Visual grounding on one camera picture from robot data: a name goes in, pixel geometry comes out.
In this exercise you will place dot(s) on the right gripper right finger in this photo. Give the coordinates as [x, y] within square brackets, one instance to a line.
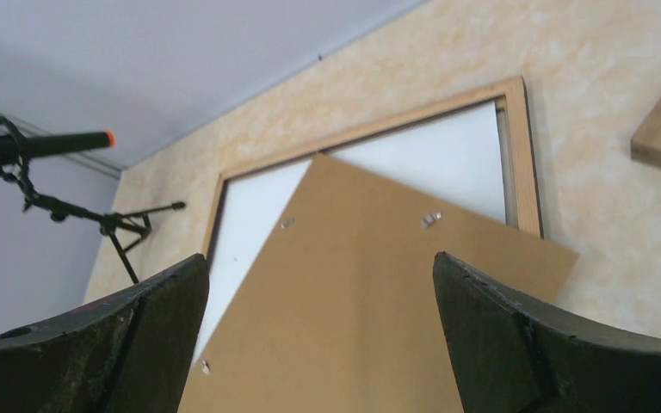
[511, 352]

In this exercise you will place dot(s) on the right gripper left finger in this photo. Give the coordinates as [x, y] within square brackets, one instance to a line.
[130, 351]

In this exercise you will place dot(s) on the brown cardboard backing board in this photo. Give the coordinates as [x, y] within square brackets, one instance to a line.
[338, 312]

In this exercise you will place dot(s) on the wooden picture frame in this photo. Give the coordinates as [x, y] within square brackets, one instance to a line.
[509, 96]

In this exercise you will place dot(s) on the beach landscape photo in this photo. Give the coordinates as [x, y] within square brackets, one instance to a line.
[457, 158]

